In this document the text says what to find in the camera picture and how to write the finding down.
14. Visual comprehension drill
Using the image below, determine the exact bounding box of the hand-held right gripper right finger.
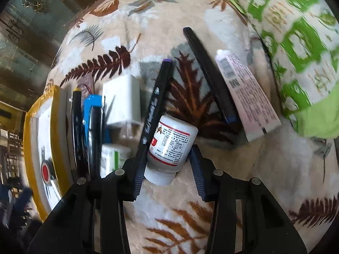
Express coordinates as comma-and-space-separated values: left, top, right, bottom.
189, 145, 308, 254

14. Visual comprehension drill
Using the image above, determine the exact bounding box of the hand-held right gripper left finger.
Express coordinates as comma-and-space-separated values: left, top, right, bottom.
28, 149, 149, 254

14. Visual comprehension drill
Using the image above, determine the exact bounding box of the white bottle with green label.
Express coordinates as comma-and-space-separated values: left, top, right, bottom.
100, 143, 132, 179

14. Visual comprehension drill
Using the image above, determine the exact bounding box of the white bottle with red label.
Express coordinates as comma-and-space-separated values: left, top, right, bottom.
144, 115, 199, 186

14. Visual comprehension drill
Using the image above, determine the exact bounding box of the white charger adapter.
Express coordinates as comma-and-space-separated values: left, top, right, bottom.
102, 74, 142, 139

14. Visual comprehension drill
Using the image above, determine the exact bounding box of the black marker with purple cap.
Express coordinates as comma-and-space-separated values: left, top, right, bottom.
137, 58, 174, 162

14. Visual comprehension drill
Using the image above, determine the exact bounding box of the white and pink tube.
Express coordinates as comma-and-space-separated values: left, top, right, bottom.
215, 49, 282, 142

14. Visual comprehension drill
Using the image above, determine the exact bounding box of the blue battery pack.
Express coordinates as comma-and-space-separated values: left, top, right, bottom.
82, 94, 112, 145

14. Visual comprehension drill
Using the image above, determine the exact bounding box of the foam box with yellow tape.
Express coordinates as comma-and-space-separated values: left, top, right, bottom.
23, 85, 80, 223

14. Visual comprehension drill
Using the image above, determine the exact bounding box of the black marker with blue cap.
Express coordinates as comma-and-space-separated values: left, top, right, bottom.
183, 27, 237, 123

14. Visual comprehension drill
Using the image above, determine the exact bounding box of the plain black marker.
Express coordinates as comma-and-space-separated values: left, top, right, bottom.
89, 106, 104, 180

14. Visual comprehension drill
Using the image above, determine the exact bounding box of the black marker with yellow cap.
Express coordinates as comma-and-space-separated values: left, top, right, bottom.
71, 87, 89, 180

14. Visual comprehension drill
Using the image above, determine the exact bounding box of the red tape roll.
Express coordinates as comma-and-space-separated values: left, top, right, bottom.
40, 161, 55, 188

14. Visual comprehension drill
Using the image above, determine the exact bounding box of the small pink sachet tube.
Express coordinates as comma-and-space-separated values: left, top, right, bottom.
77, 75, 95, 91

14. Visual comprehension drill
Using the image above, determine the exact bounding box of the wooden chair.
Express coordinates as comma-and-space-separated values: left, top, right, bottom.
0, 130, 25, 180

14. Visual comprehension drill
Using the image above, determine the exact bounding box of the leaf printed blanket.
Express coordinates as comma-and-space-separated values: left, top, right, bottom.
46, 0, 339, 254

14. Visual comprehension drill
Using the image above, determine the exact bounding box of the green printed quilt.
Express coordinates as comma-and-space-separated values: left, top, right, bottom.
118, 0, 339, 138

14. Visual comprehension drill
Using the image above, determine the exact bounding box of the glass door cabinet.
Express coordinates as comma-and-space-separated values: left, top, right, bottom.
0, 0, 125, 106

